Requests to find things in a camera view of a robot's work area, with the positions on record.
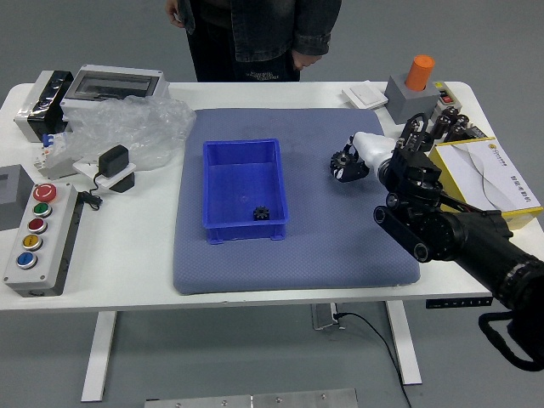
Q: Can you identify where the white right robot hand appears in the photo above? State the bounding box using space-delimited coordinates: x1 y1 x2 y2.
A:
330 131 395 184

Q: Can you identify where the person's right hand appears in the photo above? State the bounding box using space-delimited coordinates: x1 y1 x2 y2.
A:
165 1 185 29

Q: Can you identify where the person's left hand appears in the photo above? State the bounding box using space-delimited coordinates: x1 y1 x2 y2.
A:
292 49 319 71

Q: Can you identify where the white distribution box, clear cover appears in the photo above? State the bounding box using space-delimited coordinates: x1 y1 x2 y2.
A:
60 64 170 112

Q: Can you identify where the yellow and white cardboard box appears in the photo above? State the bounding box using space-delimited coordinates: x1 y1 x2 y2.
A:
428 136 544 231

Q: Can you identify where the blue plastic box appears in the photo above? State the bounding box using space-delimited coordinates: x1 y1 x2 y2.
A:
201 138 292 246

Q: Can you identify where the black and white wrapped box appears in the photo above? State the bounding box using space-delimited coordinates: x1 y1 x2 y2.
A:
14 70 76 144

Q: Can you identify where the metal box under table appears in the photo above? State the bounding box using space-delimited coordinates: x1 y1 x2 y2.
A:
310 303 346 332

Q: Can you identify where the grey box with dark face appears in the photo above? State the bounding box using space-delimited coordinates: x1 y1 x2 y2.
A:
0 164 36 233

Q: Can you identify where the grey push-button control box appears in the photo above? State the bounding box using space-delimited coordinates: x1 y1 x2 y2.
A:
3 183 82 298

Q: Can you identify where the person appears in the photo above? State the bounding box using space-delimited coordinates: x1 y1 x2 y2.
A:
164 0 343 83

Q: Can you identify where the grey square block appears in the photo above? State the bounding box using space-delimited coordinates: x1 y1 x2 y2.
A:
384 74 441 126

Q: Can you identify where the orange cylinder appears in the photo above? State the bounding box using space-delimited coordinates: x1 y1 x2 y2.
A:
405 54 436 91

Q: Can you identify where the clear crumpled plastic bag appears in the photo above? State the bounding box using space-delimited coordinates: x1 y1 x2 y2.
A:
63 95 197 172

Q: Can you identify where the blue-grey padded mat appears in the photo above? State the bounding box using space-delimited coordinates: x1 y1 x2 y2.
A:
172 107 422 296

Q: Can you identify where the black power adapter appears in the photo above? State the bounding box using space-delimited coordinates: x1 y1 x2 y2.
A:
98 144 130 177

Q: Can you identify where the white socket panel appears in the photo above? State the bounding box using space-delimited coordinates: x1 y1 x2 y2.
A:
71 157 139 195

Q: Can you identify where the black table control panel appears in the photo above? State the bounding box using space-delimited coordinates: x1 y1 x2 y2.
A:
426 297 494 309

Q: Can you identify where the white circuit breaker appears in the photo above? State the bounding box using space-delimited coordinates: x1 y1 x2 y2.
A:
33 131 77 179

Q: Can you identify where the white table leg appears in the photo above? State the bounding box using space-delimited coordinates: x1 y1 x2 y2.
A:
384 300 423 386
80 311 118 404

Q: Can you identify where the grey metal plate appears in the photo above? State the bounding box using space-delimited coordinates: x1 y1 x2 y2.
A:
144 387 359 408

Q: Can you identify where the white wall switch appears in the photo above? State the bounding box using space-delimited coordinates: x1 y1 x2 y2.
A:
341 80 388 111

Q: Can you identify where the white switch box, red button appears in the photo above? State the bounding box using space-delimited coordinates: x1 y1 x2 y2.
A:
432 80 458 120

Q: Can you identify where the black power cable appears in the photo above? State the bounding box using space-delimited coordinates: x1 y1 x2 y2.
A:
333 312 413 408

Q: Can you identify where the black adapter cord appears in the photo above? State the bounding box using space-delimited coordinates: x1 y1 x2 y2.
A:
78 169 105 212

